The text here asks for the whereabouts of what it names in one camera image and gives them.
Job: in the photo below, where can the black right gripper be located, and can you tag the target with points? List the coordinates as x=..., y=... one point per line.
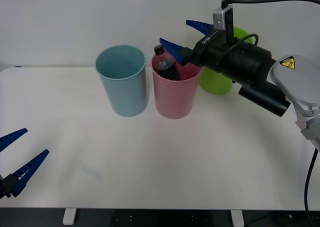
x=210, y=49

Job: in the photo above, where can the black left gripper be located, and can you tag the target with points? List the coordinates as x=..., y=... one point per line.
x=1, y=188

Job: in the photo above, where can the dark drink bottle black cap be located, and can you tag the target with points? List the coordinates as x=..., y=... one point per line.
x=163, y=62

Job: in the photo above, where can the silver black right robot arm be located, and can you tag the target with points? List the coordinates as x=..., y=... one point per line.
x=252, y=62

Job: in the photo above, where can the green plastic bin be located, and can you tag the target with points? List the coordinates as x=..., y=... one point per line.
x=215, y=83

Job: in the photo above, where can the pink plastic bin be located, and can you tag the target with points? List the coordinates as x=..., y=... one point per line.
x=175, y=99

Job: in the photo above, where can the white table leg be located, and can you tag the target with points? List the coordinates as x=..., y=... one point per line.
x=237, y=218
x=69, y=216

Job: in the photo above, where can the pale blue plastic bin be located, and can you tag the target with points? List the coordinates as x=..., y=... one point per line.
x=125, y=94

